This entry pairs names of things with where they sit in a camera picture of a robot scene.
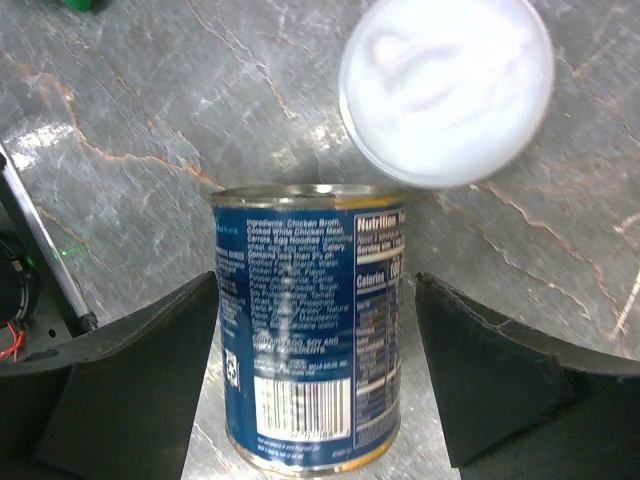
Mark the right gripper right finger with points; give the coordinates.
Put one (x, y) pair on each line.
(516, 403)

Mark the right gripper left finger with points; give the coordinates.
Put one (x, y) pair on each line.
(116, 403)

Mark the blue soup can front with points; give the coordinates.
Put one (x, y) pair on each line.
(310, 288)

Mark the green crumpled cloth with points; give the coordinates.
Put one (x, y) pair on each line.
(82, 6)

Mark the aluminium front frame rail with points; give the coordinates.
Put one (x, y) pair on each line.
(48, 261)

